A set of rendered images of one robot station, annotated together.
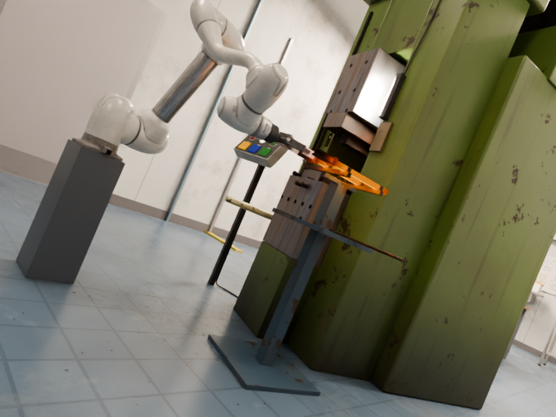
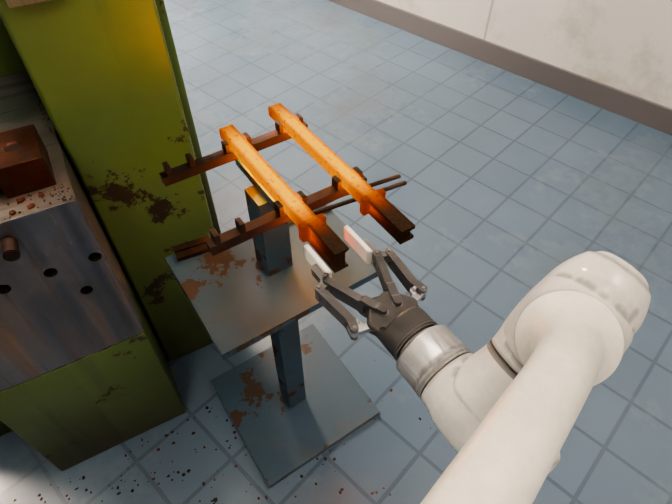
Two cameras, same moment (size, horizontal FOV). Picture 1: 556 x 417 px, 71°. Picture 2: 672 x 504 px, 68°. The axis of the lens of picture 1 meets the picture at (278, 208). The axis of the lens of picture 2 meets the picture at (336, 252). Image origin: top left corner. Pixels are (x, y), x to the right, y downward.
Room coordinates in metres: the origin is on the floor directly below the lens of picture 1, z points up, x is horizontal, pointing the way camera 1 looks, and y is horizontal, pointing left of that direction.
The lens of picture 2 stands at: (1.62, 0.52, 1.54)
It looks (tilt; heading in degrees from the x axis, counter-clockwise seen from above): 48 degrees down; 269
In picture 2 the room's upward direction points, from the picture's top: straight up
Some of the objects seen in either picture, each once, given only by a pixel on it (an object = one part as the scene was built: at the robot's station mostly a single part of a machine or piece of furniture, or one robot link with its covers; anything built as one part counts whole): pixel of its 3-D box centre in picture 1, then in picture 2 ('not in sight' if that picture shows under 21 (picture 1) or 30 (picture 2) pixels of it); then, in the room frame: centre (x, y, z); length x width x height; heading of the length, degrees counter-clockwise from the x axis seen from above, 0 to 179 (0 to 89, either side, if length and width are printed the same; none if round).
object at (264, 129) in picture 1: (261, 127); (431, 359); (1.49, 0.18, 0.94); 0.09 x 0.06 x 0.09; 33
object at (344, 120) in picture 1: (359, 135); not in sight; (2.43, -0.29, 1.32); 0.42 x 0.20 x 0.10; 118
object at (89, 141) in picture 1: (100, 146); not in sight; (1.75, 0.85, 0.63); 0.22 x 0.18 x 0.06; 46
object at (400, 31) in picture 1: (425, 38); not in sight; (2.46, -0.44, 2.06); 0.44 x 0.41 x 0.47; 118
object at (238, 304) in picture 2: (319, 229); (275, 265); (1.75, -0.21, 0.67); 0.40 x 0.30 x 0.02; 33
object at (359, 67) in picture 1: (379, 98); not in sight; (2.39, -0.31, 1.56); 0.42 x 0.39 x 0.40; 118
